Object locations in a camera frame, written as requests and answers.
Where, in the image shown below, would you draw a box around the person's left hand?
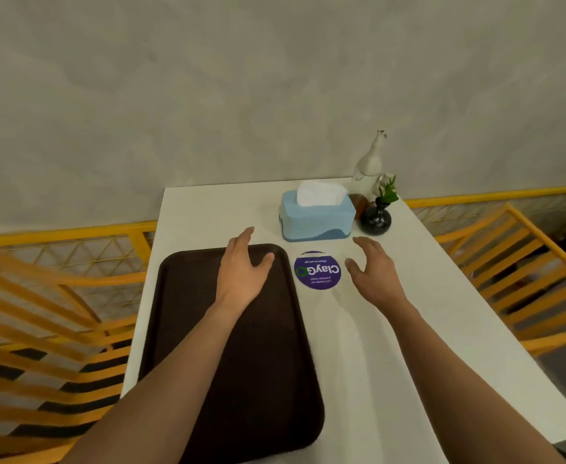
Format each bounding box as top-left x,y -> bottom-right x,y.
214,227 -> 275,311

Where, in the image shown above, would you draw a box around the person's right hand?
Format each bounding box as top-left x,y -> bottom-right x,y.
344,236 -> 410,311

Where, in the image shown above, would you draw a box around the person's left forearm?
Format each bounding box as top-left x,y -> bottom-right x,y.
63,296 -> 256,464

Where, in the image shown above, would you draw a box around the person's right forearm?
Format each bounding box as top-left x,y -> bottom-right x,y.
377,295 -> 566,464

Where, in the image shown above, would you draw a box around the round purple sticker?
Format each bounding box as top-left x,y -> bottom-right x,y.
294,250 -> 342,291

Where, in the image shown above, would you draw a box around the black round vase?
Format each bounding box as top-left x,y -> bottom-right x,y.
358,198 -> 393,236

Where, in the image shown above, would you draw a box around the blue tissue box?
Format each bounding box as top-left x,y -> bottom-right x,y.
278,189 -> 356,243

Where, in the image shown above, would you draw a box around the brown wooden block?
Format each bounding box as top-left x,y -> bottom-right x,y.
349,192 -> 369,221

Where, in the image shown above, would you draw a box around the white tissue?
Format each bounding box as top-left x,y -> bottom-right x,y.
296,180 -> 349,208

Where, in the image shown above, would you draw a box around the small green plant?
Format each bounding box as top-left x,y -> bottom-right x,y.
377,176 -> 400,206

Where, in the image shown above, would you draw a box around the dark brown plastic tray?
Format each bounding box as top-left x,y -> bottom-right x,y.
138,243 -> 326,464

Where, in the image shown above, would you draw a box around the white animal figurine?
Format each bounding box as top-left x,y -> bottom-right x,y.
351,130 -> 396,195

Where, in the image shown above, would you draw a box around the yellow slatted chair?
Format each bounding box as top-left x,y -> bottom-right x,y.
0,248 -> 140,464
434,202 -> 566,358

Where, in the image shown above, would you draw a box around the yellow lattice railing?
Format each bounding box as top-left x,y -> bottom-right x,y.
0,184 -> 566,315

